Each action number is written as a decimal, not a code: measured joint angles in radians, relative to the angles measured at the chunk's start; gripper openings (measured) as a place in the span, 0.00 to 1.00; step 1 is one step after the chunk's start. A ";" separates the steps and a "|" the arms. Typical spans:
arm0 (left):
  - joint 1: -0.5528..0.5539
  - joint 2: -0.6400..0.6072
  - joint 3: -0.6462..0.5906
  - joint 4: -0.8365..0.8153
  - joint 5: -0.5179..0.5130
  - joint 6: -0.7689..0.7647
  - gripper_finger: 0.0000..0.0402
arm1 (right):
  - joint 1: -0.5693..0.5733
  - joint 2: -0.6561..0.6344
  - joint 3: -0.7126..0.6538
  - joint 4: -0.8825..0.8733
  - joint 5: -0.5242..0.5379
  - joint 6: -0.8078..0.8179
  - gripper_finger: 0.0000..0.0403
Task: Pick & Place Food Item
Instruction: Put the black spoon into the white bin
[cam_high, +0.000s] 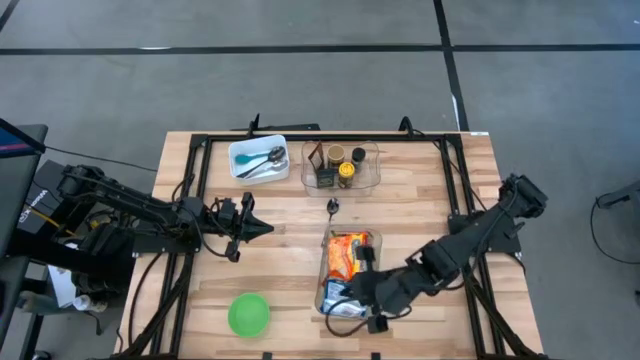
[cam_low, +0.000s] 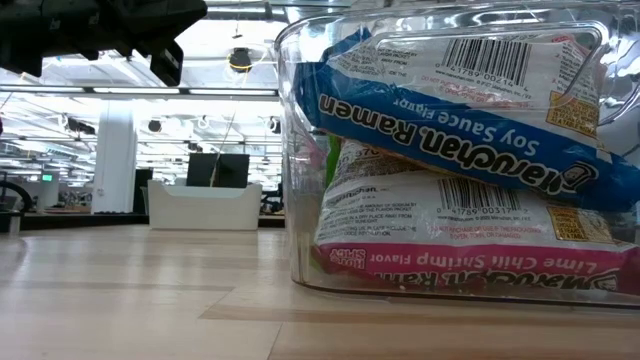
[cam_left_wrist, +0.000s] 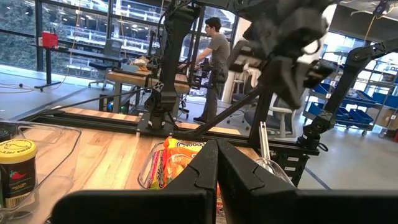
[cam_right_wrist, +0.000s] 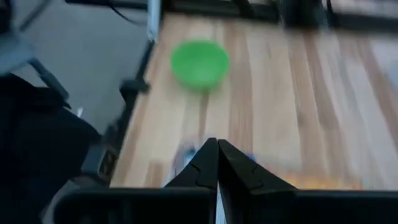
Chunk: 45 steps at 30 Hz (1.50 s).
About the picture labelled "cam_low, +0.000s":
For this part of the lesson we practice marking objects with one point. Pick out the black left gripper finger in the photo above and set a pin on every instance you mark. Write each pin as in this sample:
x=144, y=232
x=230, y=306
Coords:
x=175, y=15

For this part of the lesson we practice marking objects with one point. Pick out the blue ramen packet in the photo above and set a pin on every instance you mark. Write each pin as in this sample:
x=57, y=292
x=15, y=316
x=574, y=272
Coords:
x=450, y=130

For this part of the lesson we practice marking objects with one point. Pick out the lime chili shrimp ramen packet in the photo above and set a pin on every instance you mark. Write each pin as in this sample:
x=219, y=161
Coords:
x=425, y=220

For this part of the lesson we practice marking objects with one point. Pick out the background black robot arm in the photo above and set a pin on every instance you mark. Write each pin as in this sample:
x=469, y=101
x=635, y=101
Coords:
x=272, y=202

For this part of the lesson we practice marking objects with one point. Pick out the long ceiling light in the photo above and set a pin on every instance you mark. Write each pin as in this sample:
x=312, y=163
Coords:
x=225, y=91

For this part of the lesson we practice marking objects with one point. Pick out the white pillar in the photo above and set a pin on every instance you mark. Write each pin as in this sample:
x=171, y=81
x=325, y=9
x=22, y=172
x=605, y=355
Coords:
x=116, y=150

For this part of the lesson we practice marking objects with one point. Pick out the green exit sign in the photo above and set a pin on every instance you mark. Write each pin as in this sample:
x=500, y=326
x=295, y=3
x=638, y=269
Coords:
x=46, y=177

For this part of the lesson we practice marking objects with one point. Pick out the black background monitor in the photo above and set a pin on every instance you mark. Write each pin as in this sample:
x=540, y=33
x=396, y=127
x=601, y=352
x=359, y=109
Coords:
x=220, y=170

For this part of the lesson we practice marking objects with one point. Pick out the white plastic bin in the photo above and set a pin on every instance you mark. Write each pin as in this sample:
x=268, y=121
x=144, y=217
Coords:
x=200, y=210

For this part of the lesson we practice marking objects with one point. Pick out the large clear plastic bin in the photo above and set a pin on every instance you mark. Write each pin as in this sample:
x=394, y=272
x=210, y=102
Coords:
x=287, y=200

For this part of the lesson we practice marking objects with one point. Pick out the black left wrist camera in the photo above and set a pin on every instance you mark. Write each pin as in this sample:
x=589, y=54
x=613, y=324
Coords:
x=167, y=62

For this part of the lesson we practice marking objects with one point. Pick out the silver ventilation duct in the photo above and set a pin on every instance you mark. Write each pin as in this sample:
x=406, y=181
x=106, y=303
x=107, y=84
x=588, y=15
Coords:
x=240, y=11

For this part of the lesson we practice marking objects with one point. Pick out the black aluminium rig frame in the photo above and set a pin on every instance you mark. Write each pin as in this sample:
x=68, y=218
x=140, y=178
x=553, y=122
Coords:
x=75, y=222

